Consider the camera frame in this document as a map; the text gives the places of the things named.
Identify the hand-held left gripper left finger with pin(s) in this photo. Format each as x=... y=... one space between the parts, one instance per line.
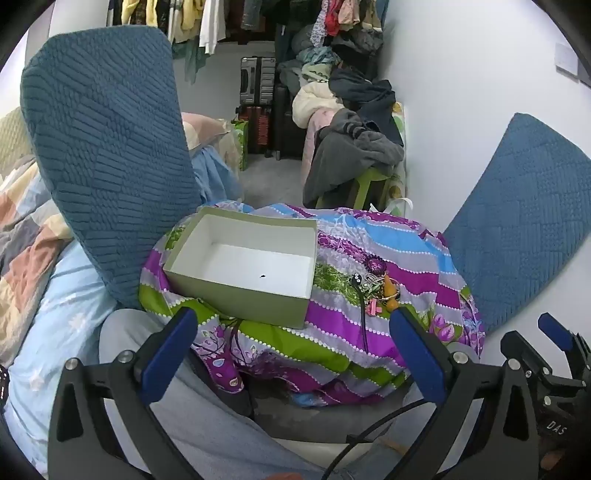
x=166 y=355

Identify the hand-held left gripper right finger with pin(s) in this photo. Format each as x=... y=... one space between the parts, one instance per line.
x=420 y=355

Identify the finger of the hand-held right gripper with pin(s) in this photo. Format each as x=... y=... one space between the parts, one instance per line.
x=524 y=346
x=556 y=328

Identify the pile of jewelry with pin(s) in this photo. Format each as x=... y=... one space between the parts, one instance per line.
x=376 y=284

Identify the green cardboard box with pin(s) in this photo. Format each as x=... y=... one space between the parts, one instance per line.
x=240 y=267

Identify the striped floral blanket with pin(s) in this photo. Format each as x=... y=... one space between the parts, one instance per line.
x=346 y=327

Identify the small blue textured cushion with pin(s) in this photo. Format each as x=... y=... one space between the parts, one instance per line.
x=517 y=221

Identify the light blue star-print pillow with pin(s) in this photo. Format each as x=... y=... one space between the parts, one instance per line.
x=51 y=332

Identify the white plastic bag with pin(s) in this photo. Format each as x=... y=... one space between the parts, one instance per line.
x=397 y=203

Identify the patchwork quilt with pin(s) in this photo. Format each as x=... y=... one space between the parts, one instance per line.
x=27 y=240

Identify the green plastic stool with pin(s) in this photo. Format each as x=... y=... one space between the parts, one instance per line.
x=369 y=182

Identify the light blue bedsheet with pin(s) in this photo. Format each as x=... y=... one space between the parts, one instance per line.
x=214 y=173

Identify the large blue textured cushion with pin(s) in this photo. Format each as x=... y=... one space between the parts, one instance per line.
x=106 y=152

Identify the grey garment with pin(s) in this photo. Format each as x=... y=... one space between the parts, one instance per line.
x=351 y=147

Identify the green shopping bag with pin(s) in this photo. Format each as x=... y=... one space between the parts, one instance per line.
x=241 y=143

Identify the pink pillow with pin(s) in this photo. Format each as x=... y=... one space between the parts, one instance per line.
x=203 y=129

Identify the dark red suitcase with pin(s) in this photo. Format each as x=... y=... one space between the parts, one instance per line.
x=258 y=129

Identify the black suitcase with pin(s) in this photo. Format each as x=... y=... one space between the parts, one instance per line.
x=288 y=129

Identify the beige cloth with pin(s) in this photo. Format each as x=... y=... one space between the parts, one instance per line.
x=13 y=138

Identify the silver suitcase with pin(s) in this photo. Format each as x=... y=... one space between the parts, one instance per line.
x=256 y=81

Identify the pile of clothes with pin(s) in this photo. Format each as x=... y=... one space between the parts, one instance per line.
x=341 y=60

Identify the row of hanging clothes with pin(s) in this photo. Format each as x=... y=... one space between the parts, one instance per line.
x=194 y=23

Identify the white wall plate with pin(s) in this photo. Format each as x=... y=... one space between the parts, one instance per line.
x=567 y=59

